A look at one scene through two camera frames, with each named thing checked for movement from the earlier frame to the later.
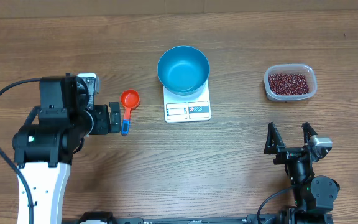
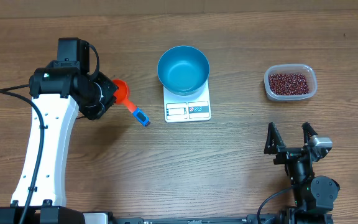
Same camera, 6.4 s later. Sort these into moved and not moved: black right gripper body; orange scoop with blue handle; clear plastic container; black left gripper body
Moved: orange scoop with blue handle; black left gripper body
Not moved: black right gripper body; clear plastic container
